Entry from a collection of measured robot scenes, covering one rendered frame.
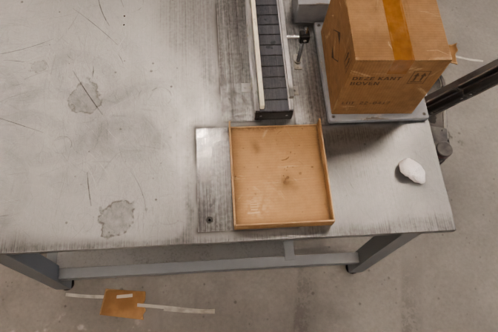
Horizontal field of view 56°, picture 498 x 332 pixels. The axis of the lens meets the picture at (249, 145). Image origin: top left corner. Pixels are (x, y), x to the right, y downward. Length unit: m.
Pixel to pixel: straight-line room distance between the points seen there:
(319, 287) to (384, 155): 0.87
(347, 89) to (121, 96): 0.65
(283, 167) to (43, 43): 0.82
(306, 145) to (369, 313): 0.99
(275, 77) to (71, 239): 0.71
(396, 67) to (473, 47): 1.70
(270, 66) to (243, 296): 1.03
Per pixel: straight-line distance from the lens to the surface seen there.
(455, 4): 3.06
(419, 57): 1.22
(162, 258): 1.86
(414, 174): 1.37
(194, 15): 1.58
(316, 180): 1.31
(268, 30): 1.49
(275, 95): 1.35
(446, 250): 2.31
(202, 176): 1.29
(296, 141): 1.34
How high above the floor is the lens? 2.03
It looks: 65 degrees down
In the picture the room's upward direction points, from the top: 8 degrees clockwise
